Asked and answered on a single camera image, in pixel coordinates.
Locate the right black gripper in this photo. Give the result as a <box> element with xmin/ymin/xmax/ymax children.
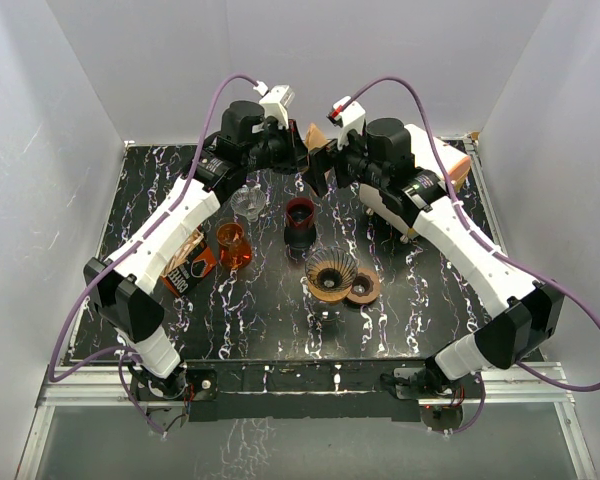
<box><xmin>303</xmin><ymin>125</ymin><xmax>388</xmax><ymax>198</ymax></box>

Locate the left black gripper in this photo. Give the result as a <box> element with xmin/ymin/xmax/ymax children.
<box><xmin>244</xmin><ymin>120</ymin><xmax>310</xmax><ymax>176</ymax></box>

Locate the red black dripper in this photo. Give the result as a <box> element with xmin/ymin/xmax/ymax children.
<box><xmin>284</xmin><ymin>197</ymin><xmax>317</xmax><ymax>250</ymax></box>

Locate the orange glass carafe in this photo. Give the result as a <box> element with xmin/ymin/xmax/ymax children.
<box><xmin>216</xmin><ymin>222</ymin><xmax>252</xmax><ymax>269</ymax></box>

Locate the dark brown wooden ring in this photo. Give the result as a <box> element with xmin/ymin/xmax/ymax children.
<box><xmin>347</xmin><ymin>267</ymin><xmax>381</xmax><ymax>305</ymax></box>

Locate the orange coffee filter box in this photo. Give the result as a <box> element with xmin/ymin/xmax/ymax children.
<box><xmin>161</xmin><ymin>229</ymin><xmax>217</xmax><ymax>297</ymax></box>

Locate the brown paper coffee filter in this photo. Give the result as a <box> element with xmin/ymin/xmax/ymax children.
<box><xmin>304</xmin><ymin>123</ymin><xmax>329</xmax><ymax>151</ymax></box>

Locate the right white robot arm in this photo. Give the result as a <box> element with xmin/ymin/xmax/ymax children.
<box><xmin>303</xmin><ymin>118</ymin><xmax>564</xmax><ymax>397</ymax></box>

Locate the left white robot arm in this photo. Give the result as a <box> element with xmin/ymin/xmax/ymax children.
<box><xmin>84</xmin><ymin>94</ymin><xmax>307</xmax><ymax>399</ymax></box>

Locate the clear ribbed glass dripper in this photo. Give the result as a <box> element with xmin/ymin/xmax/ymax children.
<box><xmin>230</xmin><ymin>186</ymin><xmax>266</xmax><ymax>222</ymax></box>

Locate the white orange coffee grinder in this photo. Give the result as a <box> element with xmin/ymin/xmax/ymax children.
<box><xmin>358</xmin><ymin>124</ymin><xmax>471</xmax><ymax>243</ymax></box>

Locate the clear glass server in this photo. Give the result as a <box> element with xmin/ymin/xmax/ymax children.
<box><xmin>308</xmin><ymin>299</ymin><xmax>342</xmax><ymax>325</ymax></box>

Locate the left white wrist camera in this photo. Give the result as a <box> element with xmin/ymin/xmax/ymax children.
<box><xmin>259</xmin><ymin>85</ymin><xmax>295</xmax><ymax>130</ymax></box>

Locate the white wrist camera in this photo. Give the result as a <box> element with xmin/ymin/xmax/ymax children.
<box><xmin>259</xmin><ymin>85</ymin><xmax>295</xmax><ymax>130</ymax></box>
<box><xmin>327</xmin><ymin>96</ymin><xmax>366</xmax><ymax>150</ymax></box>

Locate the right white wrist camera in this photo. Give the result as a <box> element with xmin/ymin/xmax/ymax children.
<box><xmin>327</xmin><ymin>96</ymin><xmax>366</xmax><ymax>150</ymax></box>

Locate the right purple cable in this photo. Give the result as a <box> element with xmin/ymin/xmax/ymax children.
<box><xmin>329</xmin><ymin>75</ymin><xmax>600</xmax><ymax>435</ymax></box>

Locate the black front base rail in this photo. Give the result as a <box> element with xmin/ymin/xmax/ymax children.
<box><xmin>129</xmin><ymin>357</ymin><xmax>486</xmax><ymax>424</ymax></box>

